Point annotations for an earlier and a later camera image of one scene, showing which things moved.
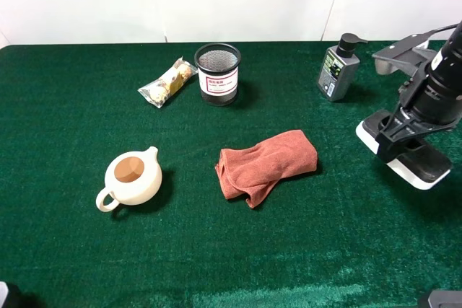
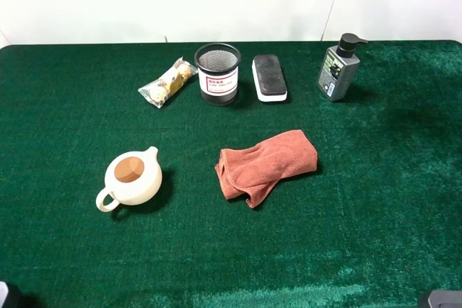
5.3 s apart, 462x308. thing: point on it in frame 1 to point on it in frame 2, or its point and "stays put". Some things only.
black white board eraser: (426, 166) to (268, 78)
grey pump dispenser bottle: (339, 68) stays put
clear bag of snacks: (157, 91) stays put
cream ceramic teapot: (131, 178) stays put
